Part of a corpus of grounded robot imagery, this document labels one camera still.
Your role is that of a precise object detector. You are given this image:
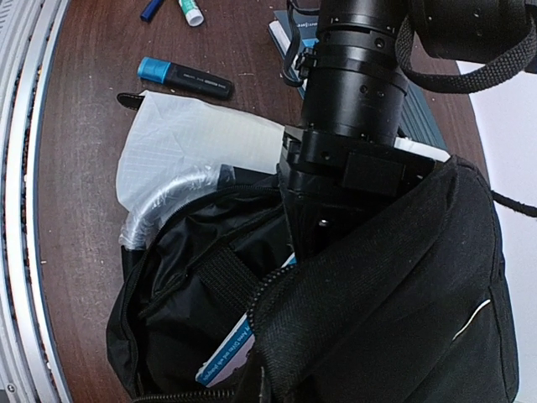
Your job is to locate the white blue pen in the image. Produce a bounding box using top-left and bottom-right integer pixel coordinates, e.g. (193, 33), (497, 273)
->
(140, 0), (163, 23)

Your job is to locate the green white glue stick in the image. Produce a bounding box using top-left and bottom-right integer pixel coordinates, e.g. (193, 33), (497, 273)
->
(178, 0), (204, 27)

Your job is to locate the black student bag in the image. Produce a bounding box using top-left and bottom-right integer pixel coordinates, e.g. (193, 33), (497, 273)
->
(106, 157), (519, 402)

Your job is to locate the blue Hamer book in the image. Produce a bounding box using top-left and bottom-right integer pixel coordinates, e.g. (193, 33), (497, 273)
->
(269, 1), (450, 161)

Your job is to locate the aluminium front rail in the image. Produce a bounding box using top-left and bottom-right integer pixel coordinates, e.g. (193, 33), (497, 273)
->
(1, 1), (71, 402)

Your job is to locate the blue black highlighter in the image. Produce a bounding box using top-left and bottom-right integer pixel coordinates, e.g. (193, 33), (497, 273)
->
(137, 57), (234, 100)

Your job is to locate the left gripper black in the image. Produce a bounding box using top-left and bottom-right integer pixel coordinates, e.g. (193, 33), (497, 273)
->
(277, 128), (436, 260)

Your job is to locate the white fabric pouch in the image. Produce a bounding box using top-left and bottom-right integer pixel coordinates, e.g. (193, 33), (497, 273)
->
(115, 88), (286, 211)

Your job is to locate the dog picture book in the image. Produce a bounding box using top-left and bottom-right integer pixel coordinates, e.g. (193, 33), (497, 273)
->
(195, 251), (299, 388)

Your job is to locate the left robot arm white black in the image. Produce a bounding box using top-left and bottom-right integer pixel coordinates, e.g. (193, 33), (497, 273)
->
(278, 1), (536, 259)

